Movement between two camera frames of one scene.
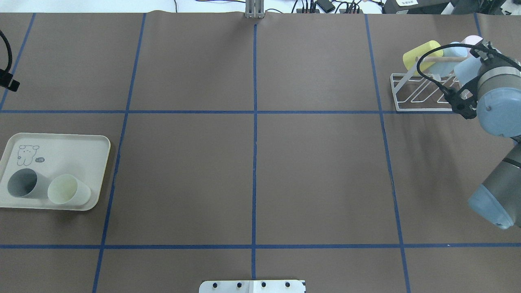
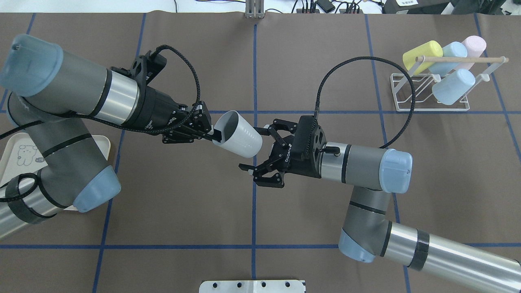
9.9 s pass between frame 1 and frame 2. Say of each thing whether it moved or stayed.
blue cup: moved
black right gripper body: moved
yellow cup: stayed
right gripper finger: moved
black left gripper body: moved
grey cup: moved
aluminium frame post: stayed
